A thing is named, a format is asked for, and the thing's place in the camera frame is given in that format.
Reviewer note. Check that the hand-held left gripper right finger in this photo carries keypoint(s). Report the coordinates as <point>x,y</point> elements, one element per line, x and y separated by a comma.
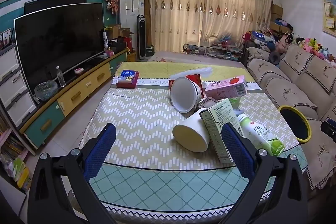
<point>239,153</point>

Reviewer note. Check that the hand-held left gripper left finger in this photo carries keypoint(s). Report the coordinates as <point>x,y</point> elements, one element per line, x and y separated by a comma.
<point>101,150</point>

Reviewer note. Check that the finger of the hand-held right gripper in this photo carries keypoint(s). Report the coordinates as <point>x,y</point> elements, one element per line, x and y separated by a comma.
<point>329,129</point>

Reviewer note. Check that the white green drink bottle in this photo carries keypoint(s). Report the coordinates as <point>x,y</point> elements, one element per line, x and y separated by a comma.
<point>262,137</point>

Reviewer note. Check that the pale green drink carton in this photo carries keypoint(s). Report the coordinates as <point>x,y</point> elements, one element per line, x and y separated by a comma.
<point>214,129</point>

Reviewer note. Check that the black bin with yellow rim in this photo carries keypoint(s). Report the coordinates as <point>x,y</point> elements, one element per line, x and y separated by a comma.
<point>295,124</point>

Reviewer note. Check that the white paper cup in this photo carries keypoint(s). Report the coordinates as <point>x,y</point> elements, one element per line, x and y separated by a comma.
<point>191,134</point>

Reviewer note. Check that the pink strawberry milk carton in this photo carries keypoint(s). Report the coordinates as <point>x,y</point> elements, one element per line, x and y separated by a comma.
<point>225,90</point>

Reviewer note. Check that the red snack packet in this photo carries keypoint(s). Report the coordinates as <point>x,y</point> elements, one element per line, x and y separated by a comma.
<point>195,79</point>

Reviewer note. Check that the white foam fruit net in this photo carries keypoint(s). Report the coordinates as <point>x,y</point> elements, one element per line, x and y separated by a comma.
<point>194,71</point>

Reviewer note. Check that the patterned yellow green tablecloth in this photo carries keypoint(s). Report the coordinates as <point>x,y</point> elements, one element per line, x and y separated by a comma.
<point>147,119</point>

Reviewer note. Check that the beige sofa with embroidered covers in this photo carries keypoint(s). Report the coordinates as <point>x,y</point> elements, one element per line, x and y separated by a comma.
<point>296,82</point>

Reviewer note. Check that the yellow green television cabinet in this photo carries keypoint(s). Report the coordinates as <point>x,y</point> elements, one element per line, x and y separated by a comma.
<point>78,94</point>

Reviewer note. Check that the red blue cookie box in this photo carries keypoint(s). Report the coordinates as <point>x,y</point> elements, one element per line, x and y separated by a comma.
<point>127,79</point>

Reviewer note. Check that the clear plastic bag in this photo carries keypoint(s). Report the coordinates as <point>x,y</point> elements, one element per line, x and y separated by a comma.
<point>46,90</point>

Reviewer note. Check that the small pink dish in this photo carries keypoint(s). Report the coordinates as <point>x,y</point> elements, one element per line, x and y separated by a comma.
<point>78,71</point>

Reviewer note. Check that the clear water bottle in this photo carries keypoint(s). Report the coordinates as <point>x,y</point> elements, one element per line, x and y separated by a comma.
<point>61,78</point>

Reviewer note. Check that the row of plush toys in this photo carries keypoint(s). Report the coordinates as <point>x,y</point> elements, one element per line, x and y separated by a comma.
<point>312,47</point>

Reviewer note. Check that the shelf of books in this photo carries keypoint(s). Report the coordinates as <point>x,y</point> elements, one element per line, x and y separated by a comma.
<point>11,155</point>

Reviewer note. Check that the grey neck pillow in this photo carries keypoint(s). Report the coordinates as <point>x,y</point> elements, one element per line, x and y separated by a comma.
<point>274,57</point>

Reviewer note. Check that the pink plush toy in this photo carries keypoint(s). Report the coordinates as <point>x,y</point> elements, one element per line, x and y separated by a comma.
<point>282,43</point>

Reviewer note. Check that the low glass table with books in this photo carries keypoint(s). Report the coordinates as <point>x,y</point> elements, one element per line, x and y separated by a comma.
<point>210,50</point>

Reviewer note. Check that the white drawer unit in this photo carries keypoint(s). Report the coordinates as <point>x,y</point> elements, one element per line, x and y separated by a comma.
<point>13,87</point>

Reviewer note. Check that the blue star patterned bag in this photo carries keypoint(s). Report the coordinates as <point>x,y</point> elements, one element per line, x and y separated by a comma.
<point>262,39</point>

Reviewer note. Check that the large black television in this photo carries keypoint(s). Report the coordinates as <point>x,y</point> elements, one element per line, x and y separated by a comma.
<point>57,43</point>

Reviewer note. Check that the framed flower painting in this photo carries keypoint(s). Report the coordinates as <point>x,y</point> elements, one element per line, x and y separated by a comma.
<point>329,11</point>

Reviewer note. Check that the black tower fan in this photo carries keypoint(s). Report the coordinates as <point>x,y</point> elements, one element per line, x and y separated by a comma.
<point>141,37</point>

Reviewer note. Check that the open cardboard boxes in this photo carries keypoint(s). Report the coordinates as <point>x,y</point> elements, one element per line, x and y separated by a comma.
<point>118,29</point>

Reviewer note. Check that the stacked cardboard boxes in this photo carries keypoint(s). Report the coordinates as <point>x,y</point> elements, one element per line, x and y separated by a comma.
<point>276,15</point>

